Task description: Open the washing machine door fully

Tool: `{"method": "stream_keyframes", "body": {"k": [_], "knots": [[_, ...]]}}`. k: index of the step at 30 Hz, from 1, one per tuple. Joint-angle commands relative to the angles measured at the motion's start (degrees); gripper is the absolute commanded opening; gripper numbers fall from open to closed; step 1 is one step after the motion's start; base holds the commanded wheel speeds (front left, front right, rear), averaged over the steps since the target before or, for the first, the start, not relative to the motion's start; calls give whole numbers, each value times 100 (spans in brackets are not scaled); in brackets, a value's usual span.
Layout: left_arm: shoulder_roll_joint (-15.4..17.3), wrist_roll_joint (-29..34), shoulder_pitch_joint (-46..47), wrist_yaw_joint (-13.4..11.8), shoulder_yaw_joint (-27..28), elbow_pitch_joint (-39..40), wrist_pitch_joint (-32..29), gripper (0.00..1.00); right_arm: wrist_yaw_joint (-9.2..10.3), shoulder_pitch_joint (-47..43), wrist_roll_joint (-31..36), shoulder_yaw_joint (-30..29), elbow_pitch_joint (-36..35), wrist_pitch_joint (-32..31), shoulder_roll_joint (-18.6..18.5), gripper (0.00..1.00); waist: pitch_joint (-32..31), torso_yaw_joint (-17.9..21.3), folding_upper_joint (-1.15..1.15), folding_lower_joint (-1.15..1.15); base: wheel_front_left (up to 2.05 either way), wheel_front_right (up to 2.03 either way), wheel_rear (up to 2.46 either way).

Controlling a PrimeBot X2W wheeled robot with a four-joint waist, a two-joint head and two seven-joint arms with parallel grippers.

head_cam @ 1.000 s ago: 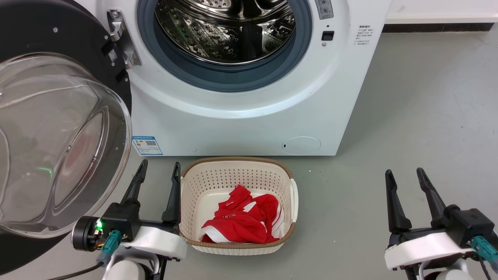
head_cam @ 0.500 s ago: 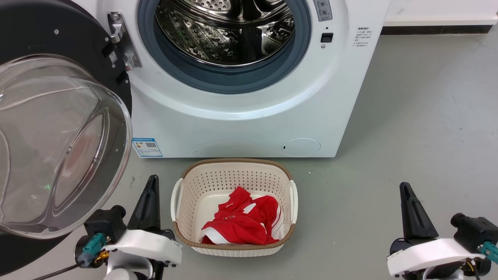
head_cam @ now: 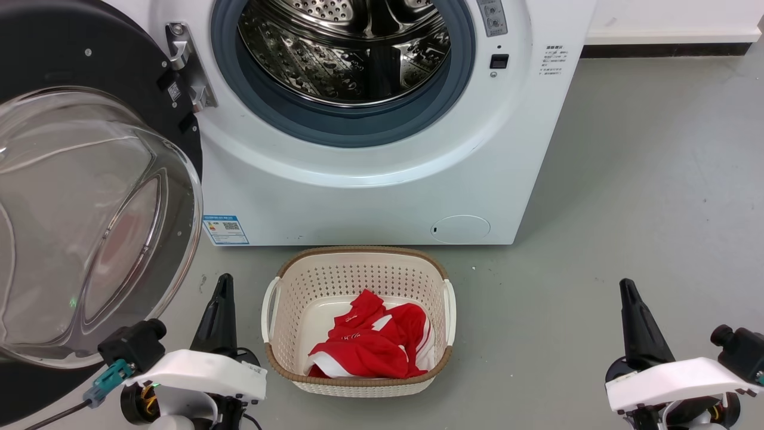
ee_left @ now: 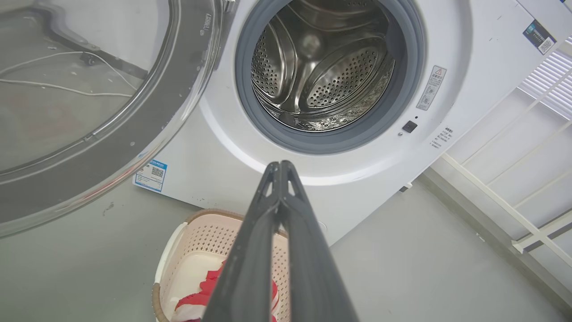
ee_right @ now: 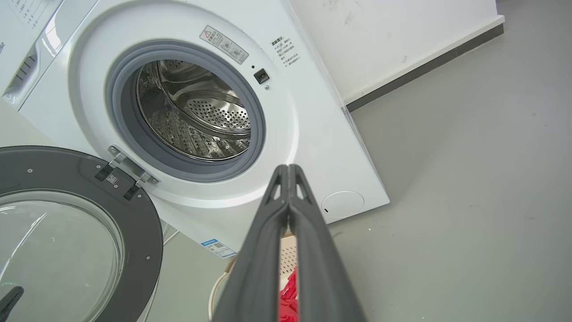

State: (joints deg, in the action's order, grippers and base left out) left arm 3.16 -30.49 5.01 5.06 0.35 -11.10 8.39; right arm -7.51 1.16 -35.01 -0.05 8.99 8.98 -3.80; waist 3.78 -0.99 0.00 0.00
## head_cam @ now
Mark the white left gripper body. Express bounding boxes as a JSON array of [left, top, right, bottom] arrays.
[[121, 349, 267, 430]]

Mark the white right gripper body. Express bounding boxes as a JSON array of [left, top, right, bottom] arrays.
[[605, 357, 764, 430]]

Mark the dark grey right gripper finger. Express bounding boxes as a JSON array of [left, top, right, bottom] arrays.
[[619, 278, 651, 370], [627, 278, 676, 366]]

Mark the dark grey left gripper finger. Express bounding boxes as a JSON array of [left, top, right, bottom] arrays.
[[218, 274, 237, 357], [190, 274, 226, 357]]

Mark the round black glass washer door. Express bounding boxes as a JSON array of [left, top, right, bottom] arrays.
[[0, 0, 205, 413]]

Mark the white front-load washing machine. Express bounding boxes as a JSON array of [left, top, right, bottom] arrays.
[[101, 0, 597, 247]]

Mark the silver metal door hinge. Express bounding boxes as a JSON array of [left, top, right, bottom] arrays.
[[165, 23, 219, 114]]

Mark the blue energy label sticker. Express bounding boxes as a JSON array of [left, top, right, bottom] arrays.
[[203, 215, 250, 246]]

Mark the red and white garment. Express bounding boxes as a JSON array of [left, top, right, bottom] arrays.
[[307, 289, 435, 379]]

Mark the beige perforated laundry basket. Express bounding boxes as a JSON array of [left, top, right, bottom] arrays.
[[261, 245, 457, 398]]

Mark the round white filter cover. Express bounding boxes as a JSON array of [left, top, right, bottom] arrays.
[[430, 214, 491, 244]]

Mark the perforated steel washer drum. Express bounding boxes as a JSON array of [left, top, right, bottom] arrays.
[[238, 0, 452, 109]]

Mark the printed warning text label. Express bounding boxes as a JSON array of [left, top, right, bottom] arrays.
[[542, 44, 566, 76]]

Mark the grey instruction sticker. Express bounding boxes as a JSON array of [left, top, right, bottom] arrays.
[[476, 0, 509, 38]]

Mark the teal plug black camera cable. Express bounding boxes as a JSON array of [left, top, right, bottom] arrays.
[[24, 358, 135, 430]]

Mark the black wall baseboard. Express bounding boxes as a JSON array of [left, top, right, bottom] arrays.
[[581, 42, 754, 59]]

